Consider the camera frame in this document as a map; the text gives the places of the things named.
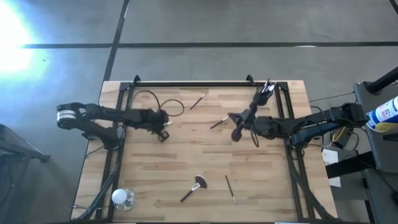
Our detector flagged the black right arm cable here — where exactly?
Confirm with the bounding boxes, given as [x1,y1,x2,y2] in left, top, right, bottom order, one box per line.
[250,128,261,149]

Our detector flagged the yellow plastic item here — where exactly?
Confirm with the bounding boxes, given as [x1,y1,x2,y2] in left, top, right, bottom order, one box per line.
[374,121,398,134]

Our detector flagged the dark brush silver ferrule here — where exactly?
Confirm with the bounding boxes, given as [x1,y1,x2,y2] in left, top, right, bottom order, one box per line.
[210,115,231,130]

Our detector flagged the short black arm cable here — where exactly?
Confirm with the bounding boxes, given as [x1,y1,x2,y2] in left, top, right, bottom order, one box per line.
[159,98,185,118]

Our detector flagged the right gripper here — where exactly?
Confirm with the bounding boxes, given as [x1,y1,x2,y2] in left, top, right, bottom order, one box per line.
[228,101,261,142]

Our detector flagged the thin dark makeup brush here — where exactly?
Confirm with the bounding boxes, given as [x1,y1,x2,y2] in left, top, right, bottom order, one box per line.
[224,175,238,205]
[189,93,207,111]

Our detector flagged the large fan powder brush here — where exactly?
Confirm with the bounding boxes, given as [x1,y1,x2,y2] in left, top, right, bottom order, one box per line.
[180,174,208,203]

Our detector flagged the black mesh cup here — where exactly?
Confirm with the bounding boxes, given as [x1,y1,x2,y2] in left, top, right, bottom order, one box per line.
[253,80,277,107]

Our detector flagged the black pole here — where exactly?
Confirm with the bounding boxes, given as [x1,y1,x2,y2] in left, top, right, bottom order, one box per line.
[366,67,398,95]

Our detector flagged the black strap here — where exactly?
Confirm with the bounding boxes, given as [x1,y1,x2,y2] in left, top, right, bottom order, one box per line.
[325,151,377,179]

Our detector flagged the white blue wipes canister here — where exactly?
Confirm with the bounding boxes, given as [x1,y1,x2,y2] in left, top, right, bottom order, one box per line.
[364,95,398,127]

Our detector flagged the black stand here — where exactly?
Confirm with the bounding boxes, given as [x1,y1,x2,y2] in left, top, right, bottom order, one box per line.
[0,123,51,224]

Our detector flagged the black aluminium table frame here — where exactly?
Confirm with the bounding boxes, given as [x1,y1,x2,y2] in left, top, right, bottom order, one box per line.
[76,80,340,223]

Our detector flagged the long black arm cable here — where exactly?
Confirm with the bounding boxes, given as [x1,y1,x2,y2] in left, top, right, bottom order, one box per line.
[127,90,162,114]

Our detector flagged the white paper sheet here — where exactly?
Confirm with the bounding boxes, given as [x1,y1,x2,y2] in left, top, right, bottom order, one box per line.
[322,148,342,188]

